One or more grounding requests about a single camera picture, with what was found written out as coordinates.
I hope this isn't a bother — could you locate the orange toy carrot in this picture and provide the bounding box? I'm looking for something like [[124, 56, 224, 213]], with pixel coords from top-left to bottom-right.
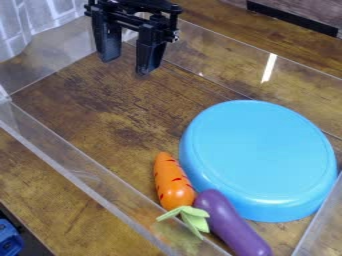
[[153, 152, 210, 239]]

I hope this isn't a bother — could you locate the blue object at corner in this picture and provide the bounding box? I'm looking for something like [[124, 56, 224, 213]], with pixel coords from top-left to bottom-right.
[[0, 219, 24, 256]]

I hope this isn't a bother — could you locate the white curtain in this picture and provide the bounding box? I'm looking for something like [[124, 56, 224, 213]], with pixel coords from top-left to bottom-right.
[[0, 0, 87, 62]]

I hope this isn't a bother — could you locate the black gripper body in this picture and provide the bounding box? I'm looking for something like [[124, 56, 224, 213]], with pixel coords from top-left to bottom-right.
[[84, 0, 183, 43]]

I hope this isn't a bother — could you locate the blue round plate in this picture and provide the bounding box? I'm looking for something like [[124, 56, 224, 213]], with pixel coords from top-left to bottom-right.
[[179, 100, 338, 222]]

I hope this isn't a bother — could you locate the dark baseboard strip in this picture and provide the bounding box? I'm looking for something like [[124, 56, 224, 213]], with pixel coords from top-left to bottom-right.
[[246, 0, 338, 38]]

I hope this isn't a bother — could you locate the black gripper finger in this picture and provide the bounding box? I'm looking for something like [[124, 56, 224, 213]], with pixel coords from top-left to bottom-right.
[[136, 33, 167, 75], [92, 13, 121, 63]]

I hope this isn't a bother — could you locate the purple toy eggplant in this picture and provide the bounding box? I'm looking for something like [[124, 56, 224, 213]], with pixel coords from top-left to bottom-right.
[[194, 189, 274, 256]]

